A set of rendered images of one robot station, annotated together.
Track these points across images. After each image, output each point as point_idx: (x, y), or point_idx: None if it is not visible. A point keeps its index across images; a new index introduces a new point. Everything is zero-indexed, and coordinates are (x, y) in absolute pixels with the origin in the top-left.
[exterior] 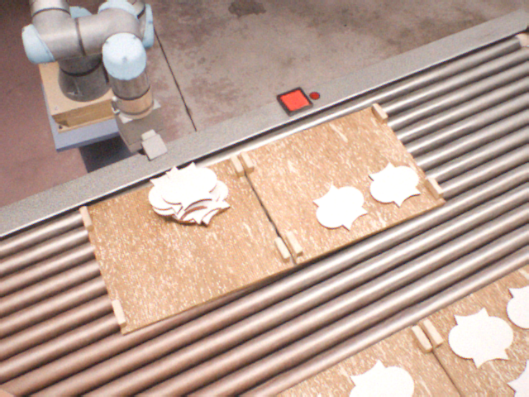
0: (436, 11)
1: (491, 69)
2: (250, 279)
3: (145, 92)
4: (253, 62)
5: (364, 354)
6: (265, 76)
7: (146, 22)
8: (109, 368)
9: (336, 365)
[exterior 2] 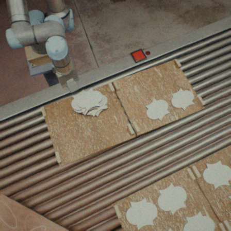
0: (202, 1)
1: (230, 40)
2: (116, 143)
3: (68, 64)
4: (119, 25)
5: (165, 179)
6: (125, 31)
7: (70, 19)
8: (54, 181)
9: (152, 184)
